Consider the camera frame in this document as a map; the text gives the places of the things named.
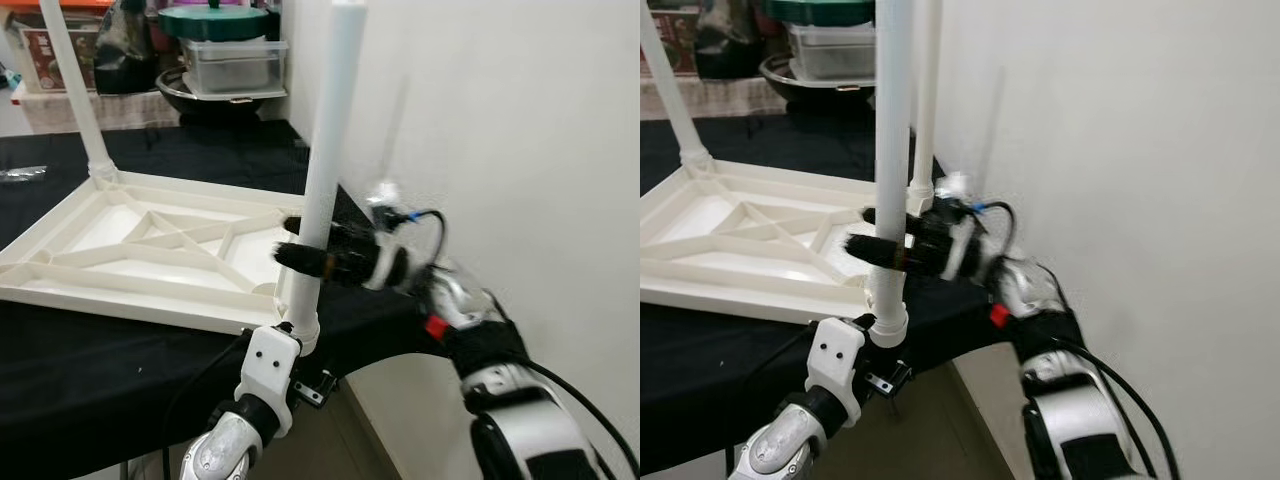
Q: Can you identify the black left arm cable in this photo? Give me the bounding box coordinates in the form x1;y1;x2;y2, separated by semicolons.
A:
745;328;816;401
160;332;251;480

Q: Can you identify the beige woven bench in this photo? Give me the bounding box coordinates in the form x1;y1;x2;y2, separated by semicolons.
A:
20;90;183;134
640;78;793;122

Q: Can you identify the red printed food carton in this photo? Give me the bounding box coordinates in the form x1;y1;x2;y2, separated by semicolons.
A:
20;28;97;94
645;8;701;79

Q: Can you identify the black metal wok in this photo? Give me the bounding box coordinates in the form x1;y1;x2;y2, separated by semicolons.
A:
157;70;292;123
759;55;882;107

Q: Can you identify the black plastic bag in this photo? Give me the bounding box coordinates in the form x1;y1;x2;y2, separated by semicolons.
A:
695;0;768;82
95;0;161;97

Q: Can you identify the green pot lid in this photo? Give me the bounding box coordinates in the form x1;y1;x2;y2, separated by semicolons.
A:
765;0;877;27
157;4;273;42

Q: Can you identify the clear plastic container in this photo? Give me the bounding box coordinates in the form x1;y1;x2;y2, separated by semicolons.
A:
180;38;290;98
785;22;880;84

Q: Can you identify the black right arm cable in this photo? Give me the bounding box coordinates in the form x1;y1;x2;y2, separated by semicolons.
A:
405;207;641;480
975;200;1181;480

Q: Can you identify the black tablecloth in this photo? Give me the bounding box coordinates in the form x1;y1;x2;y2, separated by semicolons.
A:
0;120;456;480
640;110;1013;477

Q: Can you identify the white plastic table top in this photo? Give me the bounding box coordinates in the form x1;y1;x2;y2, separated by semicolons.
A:
640;158;941;349
0;166;346;353

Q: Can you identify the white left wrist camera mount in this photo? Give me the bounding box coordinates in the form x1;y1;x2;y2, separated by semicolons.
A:
236;324;303;439
804;316;867;429

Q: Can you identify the orange-lidded clear storage box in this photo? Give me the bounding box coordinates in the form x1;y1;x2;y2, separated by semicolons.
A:
0;0;119;96

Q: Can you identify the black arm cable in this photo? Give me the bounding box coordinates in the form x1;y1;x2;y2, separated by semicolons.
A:
160;332;251;480
405;207;641;480
975;200;1181;480
745;328;816;401

